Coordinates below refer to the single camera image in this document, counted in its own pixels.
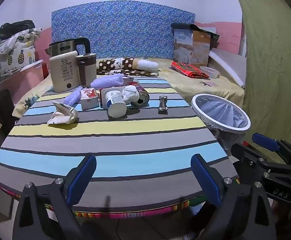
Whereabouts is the red plaid cloth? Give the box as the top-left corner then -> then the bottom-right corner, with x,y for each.
171,62 -> 211,79

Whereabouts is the small white printed carton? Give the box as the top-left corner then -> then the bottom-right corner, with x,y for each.
80,88 -> 101,110

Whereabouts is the cream electric kettle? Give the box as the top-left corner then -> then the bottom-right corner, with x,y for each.
49,37 -> 91,93

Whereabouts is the striped tablecloth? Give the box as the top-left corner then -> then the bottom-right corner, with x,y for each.
0,76 -> 238,220

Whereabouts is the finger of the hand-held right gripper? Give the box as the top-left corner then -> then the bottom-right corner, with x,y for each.
231,144 -> 291,180
252,133 -> 291,165

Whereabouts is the printed paper cup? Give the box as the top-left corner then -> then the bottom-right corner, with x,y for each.
47,101 -> 79,125

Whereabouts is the brown polka dot blanket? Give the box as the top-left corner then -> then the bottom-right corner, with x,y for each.
96,57 -> 160,77

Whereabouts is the blue patterned mattress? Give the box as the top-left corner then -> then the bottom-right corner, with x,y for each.
51,0 -> 195,61

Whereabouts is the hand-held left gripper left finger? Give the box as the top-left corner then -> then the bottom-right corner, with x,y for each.
12,154 -> 97,240

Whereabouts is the pineapple print bedding pile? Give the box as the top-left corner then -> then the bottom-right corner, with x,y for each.
0,27 -> 42,83

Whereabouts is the red drink can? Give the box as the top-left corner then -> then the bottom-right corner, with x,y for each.
133,80 -> 150,107

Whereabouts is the pink storage box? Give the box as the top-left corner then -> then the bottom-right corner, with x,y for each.
0,60 -> 44,104

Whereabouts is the printed cardboard box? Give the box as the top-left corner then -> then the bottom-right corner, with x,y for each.
171,22 -> 220,68

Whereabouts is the black bag with red patch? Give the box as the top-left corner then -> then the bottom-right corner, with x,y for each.
0,89 -> 17,138

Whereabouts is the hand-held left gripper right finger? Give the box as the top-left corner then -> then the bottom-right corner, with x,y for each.
191,154 -> 277,240

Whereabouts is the white plastic bottle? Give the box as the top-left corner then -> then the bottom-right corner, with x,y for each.
105,88 -> 127,118

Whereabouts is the white foam board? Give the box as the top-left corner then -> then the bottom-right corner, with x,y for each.
208,49 -> 247,88

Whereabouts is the white plastic bin liner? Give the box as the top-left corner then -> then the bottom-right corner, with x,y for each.
194,96 -> 247,153

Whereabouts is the yellow pineapple bed sheet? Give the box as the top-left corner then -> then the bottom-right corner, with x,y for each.
12,58 -> 245,117

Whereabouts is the green curtain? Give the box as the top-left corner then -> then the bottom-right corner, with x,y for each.
231,0 -> 291,165

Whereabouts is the white tissue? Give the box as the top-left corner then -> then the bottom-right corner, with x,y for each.
122,85 -> 139,104

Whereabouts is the small metal clip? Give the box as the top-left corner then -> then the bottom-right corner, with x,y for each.
158,95 -> 168,113

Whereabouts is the brown and cream tumbler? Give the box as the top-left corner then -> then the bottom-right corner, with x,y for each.
76,53 -> 97,87

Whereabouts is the clear plastic bowl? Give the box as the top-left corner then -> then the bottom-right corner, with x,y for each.
200,66 -> 220,79

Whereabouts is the white round waste bin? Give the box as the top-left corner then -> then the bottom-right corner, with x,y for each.
191,93 -> 251,153

